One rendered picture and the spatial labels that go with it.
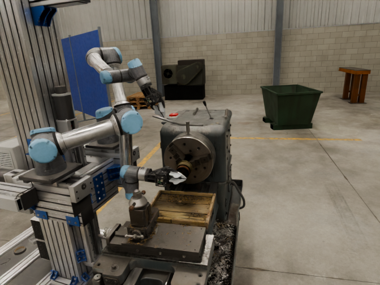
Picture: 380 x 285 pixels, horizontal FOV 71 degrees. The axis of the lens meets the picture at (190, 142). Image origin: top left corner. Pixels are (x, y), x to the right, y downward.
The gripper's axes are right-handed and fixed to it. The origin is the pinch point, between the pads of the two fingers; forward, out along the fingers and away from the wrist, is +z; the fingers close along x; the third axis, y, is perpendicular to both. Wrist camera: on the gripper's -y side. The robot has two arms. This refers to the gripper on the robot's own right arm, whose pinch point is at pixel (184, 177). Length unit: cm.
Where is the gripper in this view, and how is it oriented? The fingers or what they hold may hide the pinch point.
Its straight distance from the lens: 144.6
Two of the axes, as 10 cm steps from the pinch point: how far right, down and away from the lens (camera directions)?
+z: 9.7, 1.0, -2.1
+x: 0.4, -9.6, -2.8
